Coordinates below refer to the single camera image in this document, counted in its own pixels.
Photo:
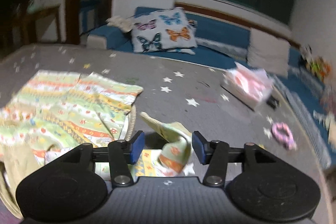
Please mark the beige cushion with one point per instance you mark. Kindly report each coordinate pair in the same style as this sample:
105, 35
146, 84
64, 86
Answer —
268, 52

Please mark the colourful patterned child garment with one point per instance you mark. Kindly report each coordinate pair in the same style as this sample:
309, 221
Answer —
55, 112

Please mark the small black remote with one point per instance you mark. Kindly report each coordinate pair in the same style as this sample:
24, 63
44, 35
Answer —
273, 102

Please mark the colourful plush toys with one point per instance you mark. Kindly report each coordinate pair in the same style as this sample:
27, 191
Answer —
319, 68

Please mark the crumpled beige cloth on sofa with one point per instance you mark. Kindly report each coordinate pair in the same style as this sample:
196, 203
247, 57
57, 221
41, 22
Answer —
124, 25

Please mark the grey star tablecloth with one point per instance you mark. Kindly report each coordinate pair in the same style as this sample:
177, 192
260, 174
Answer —
175, 91

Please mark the butterfly print pillow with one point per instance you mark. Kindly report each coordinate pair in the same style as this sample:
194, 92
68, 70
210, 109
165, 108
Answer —
162, 30

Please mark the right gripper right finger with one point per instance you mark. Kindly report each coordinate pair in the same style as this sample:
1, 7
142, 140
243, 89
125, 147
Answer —
214, 154

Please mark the dark wooden side table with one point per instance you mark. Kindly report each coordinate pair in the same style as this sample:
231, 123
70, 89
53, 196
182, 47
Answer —
32, 24

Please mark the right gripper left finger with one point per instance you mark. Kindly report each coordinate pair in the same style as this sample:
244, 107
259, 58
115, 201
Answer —
121, 154

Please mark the pink tissue pack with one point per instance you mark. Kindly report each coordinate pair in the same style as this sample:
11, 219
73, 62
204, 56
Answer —
252, 87

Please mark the blue sofa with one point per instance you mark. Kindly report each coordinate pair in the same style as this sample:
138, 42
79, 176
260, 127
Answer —
221, 45

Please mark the panda plush toy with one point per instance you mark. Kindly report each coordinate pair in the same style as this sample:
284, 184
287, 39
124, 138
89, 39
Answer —
306, 53

